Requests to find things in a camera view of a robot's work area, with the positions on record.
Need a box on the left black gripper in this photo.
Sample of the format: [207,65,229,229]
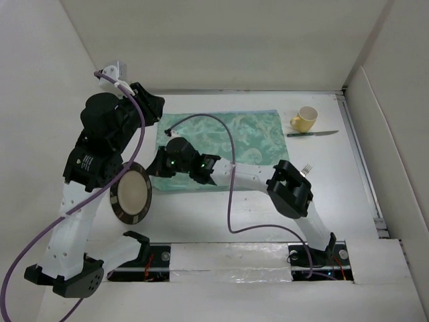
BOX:
[111,83,164,152]

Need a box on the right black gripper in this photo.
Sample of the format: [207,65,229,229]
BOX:
[145,145,192,177]

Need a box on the dark rimmed dinner plate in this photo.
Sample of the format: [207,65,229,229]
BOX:
[110,162,153,225]

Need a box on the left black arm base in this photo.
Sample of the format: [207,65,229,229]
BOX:
[107,244,171,282]

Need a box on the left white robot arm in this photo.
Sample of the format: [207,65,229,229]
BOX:
[24,83,165,299]

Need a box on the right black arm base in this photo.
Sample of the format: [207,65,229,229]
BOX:
[286,241,354,282]

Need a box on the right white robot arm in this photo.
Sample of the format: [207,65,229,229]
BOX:
[147,137,336,264]

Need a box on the yellow mug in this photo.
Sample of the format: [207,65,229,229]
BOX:
[290,106,318,133]

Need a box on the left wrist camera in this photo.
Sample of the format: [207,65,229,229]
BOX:
[98,60,127,91]

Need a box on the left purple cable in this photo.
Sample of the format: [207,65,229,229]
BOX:
[0,72,147,322]

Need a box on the purple cable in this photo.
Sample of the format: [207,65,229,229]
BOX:
[164,113,316,279]
[0,72,147,322]

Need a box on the silver fork green handle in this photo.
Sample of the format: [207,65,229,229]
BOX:
[300,164,312,177]

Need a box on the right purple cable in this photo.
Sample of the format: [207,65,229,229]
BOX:
[164,113,316,279]

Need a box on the knife with green handle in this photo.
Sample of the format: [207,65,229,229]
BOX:
[286,130,339,138]

